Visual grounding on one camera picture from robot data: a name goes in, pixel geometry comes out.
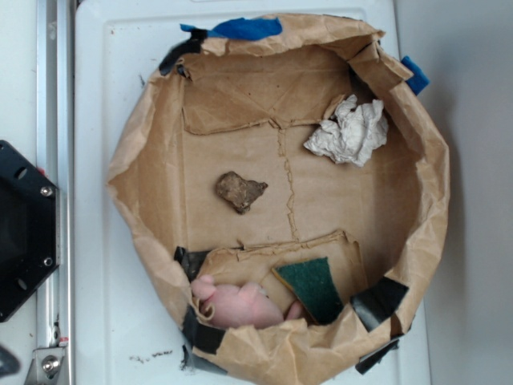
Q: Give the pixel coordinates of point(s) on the metal corner bracket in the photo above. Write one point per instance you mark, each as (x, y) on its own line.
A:
(46, 366)

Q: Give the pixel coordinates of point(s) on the brown rock lump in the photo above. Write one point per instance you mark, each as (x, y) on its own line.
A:
(239, 192)

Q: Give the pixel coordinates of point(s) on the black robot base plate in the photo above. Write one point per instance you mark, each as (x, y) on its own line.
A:
(29, 213)

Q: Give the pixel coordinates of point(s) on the aluminium frame rail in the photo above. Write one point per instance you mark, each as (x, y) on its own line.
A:
(55, 154)

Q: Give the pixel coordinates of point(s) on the pink plush toy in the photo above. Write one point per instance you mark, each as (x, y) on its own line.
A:
(227, 306)

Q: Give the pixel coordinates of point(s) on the green scouring sponge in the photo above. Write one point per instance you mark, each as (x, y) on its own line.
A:
(311, 282)

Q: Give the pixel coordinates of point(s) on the brown paper bag bin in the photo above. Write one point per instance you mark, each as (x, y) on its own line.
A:
(248, 107)

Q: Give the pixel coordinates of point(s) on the crumpled white paper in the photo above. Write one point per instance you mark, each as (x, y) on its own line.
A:
(352, 133)

